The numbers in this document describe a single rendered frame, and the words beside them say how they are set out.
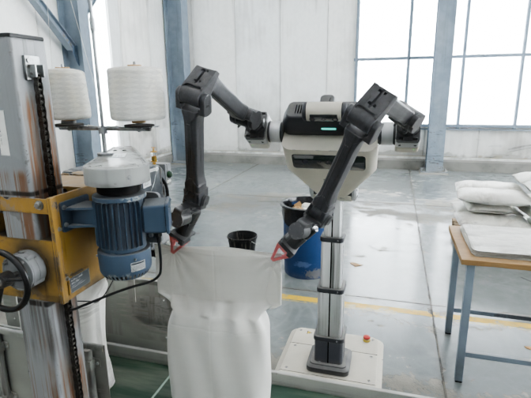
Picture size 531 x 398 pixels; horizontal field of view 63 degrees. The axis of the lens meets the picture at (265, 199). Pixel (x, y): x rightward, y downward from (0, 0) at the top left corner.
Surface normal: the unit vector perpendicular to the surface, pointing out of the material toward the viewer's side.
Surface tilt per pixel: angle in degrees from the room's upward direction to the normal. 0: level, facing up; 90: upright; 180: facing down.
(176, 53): 90
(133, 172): 91
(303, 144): 40
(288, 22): 90
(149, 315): 90
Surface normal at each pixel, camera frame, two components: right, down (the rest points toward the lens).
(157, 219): 0.14, 0.24
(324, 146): -0.18, -0.59
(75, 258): 0.96, 0.06
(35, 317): -0.28, 0.23
